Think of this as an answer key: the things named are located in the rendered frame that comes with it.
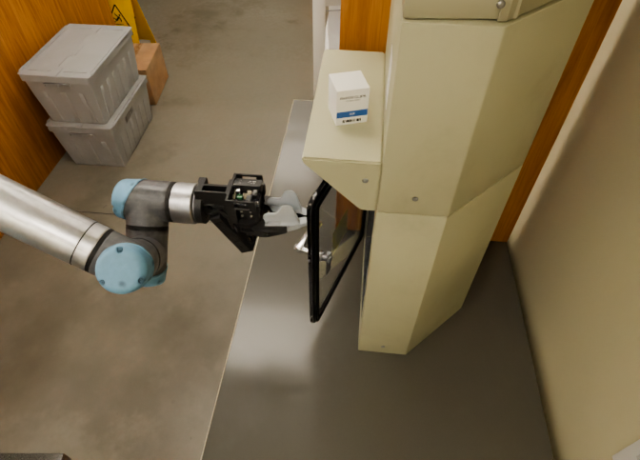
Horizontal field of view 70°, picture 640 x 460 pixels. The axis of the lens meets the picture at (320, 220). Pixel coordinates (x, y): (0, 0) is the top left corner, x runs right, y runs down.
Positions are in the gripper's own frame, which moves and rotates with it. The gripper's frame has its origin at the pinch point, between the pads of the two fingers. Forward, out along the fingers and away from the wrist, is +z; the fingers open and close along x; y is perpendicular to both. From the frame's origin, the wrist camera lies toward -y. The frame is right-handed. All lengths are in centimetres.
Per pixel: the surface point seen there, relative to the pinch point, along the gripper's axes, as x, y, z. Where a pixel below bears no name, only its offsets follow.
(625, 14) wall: 34, 25, 55
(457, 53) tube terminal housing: -6.1, 36.6, 18.3
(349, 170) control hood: -6.1, 18.3, 6.9
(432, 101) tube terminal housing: -6.1, 30.3, 16.6
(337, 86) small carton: 3.3, 25.9, 4.3
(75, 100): 148, -81, -150
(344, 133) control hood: 0.1, 19.9, 5.7
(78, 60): 163, -66, -149
